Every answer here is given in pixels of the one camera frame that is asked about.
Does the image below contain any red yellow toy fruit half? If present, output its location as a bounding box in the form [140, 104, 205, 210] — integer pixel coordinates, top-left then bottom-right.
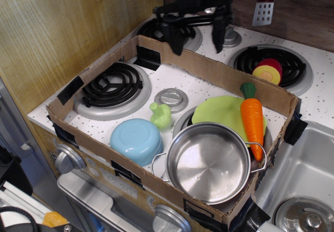
[252, 58, 283, 85]

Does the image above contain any left silver oven knob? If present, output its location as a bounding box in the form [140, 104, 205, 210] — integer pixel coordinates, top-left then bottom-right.
[55, 143, 86, 174]

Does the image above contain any light blue plastic bowl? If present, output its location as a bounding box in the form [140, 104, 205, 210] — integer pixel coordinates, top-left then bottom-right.
[110, 119, 163, 167]

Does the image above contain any back right black burner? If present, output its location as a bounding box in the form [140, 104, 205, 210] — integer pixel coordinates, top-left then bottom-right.
[228, 44, 313, 96]

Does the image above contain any orange toy carrot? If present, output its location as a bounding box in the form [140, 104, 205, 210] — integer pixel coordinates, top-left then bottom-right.
[240, 82, 265, 161]

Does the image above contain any stainless steel pot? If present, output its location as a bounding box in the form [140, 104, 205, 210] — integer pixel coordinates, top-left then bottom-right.
[163, 122, 268, 205]

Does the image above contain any light green plastic plate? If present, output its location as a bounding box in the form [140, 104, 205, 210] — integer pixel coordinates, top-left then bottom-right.
[192, 96, 266, 144]

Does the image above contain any green toy vegetable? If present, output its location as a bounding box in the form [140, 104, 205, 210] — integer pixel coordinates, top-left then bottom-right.
[149, 102, 172, 130]

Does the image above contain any right silver oven knob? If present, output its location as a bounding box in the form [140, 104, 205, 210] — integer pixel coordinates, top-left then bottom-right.
[152, 204, 192, 232]

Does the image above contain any silver centre stove knob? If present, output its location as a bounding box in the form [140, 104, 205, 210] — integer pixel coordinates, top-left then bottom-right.
[154, 88, 188, 114]

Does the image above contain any silver back stove knob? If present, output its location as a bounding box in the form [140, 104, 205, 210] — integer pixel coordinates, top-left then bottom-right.
[223, 26, 242, 48]

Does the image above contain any brown cardboard fence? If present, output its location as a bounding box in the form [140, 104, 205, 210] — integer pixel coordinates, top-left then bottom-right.
[46, 36, 301, 226]

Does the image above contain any silver sink drain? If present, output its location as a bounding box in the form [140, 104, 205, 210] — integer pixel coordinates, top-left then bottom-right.
[272, 196, 333, 231]

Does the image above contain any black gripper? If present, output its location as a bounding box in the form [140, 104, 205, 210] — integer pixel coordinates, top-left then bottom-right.
[153, 0, 233, 56]

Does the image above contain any silver oven door handle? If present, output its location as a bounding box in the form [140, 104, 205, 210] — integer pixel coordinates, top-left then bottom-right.
[57, 172, 147, 231]

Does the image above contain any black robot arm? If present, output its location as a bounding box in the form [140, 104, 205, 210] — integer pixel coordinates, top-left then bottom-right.
[153, 0, 233, 55]

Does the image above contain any silver oven knob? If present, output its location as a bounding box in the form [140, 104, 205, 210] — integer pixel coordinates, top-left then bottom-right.
[55, 143, 86, 174]
[152, 204, 192, 232]

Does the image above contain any stainless steel sink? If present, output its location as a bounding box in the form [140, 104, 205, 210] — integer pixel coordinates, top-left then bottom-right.
[255, 122, 333, 231]

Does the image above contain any black cable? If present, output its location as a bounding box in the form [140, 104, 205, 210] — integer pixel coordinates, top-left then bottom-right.
[0, 206, 40, 232]

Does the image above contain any front left black burner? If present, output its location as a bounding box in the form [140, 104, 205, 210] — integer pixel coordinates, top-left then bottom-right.
[74, 62, 151, 121]

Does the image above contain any silver stove knob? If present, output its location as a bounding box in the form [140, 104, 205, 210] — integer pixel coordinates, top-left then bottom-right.
[223, 26, 242, 48]
[154, 88, 188, 114]

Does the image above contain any orange cloth scrap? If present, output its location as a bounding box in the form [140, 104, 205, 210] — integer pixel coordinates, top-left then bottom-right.
[42, 211, 68, 228]

